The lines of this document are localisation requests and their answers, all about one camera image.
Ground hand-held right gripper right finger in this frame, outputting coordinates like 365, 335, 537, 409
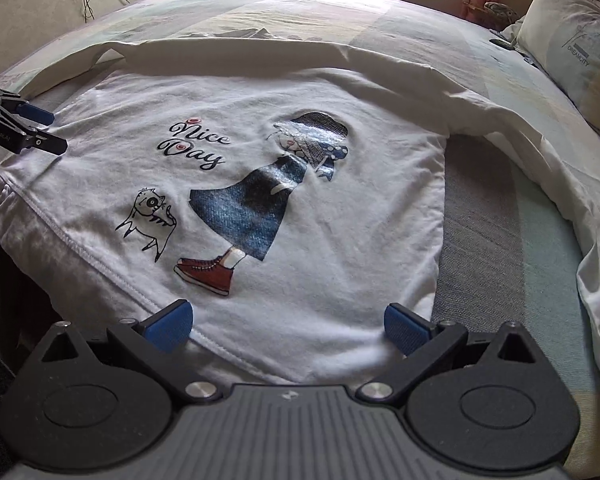
356, 303, 552, 404

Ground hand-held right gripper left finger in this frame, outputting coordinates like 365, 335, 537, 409
39, 299, 222, 407

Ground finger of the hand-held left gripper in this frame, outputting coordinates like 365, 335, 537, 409
7, 124, 70, 157
0, 85, 57, 126

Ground white printed t-shirt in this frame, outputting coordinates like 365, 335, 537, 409
0, 37, 600, 411

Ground large patchwork pillow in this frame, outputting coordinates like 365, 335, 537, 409
515, 0, 600, 137

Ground grey bundle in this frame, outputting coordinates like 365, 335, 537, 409
484, 2, 520, 25

